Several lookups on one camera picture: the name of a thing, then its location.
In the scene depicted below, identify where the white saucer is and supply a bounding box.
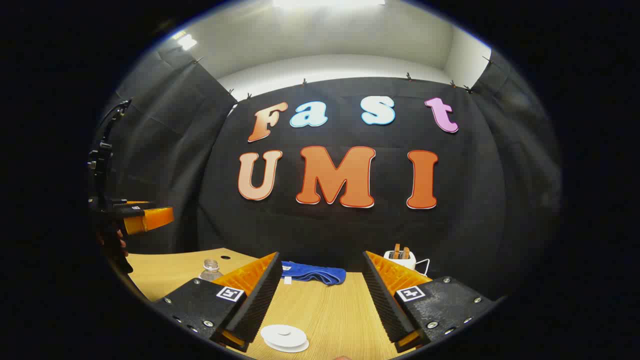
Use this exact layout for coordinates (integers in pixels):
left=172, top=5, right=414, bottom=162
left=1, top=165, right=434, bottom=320
left=263, top=337, right=310, bottom=353

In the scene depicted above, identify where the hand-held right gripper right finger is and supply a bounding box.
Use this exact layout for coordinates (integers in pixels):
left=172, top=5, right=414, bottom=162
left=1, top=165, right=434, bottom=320
left=362, top=250, right=501, bottom=354

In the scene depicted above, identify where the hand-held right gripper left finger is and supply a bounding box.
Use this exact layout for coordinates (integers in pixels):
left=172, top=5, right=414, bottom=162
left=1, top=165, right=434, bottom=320
left=152, top=251, right=283, bottom=353

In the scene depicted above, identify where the cream toaster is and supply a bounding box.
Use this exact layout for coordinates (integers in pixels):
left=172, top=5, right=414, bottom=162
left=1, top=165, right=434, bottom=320
left=383, top=250, right=417, bottom=271

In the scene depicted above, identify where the clear water bottle white label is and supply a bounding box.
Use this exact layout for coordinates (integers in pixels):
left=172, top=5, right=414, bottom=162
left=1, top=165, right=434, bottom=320
left=199, top=259, right=224, bottom=282

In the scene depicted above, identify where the black backdrop cloth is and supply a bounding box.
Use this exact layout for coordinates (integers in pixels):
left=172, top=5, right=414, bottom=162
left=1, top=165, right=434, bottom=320
left=92, top=47, right=563, bottom=301

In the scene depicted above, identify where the blue cloth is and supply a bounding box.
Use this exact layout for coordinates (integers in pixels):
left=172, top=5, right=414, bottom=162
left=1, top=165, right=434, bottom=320
left=280, top=261, right=347, bottom=286

